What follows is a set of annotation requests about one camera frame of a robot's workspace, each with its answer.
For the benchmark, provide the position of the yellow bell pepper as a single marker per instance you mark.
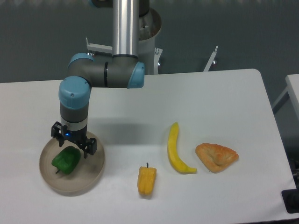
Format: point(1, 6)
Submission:
point(146, 180)

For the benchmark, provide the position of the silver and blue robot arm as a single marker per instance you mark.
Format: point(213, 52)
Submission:
point(124, 71)

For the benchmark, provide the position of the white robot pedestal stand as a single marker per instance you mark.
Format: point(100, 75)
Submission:
point(149, 46)

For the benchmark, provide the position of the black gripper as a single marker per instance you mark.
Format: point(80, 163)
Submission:
point(76, 134)

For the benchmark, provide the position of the green bell pepper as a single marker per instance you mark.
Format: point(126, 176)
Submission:
point(66, 160)

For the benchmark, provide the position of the yellow banana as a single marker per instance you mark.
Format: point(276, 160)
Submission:
point(174, 159)

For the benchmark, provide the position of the orange triangular pastry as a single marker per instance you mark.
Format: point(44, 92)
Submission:
point(216, 158)

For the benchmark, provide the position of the white side table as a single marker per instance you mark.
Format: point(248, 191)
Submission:
point(291, 91)

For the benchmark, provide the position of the beige round plate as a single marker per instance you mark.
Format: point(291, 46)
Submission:
point(83, 178)

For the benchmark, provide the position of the black device at table edge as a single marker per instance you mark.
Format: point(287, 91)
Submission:
point(291, 200)

